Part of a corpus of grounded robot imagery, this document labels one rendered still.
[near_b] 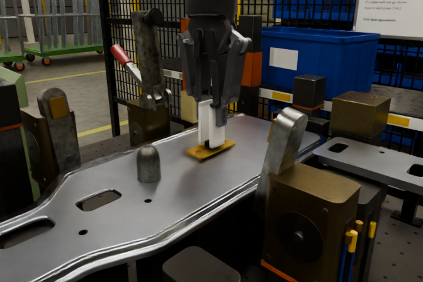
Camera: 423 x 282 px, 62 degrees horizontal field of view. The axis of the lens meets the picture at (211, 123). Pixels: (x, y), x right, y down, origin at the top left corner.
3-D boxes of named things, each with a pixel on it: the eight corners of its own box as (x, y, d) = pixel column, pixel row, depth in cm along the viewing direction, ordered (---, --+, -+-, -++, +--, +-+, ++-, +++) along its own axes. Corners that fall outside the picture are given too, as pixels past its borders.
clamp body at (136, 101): (155, 271, 73) (145, 109, 62) (128, 249, 80) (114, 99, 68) (179, 255, 78) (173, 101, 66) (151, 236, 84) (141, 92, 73)
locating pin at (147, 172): (147, 196, 47) (144, 150, 45) (133, 187, 49) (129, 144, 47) (166, 187, 49) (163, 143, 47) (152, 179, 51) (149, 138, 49)
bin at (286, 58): (335, 99, 75) (342, 38, 71) (238, 77, 98) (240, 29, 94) (374, 88, 85) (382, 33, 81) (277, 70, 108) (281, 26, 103)
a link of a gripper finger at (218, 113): (221, 92, 54) (236, 95, 52) (221, 123, 55) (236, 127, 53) (214, 94, 53) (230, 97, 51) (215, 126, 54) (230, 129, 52)
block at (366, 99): (349, 273, 72) (376, 105, 60) (313, 255, 77) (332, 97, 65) (364, 254, 78) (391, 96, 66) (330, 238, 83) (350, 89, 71)
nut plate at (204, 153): (201, 159, 53) (201, 152, 53) (184, 152, 55) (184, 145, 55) (236, 143, 59) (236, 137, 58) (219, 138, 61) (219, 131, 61)
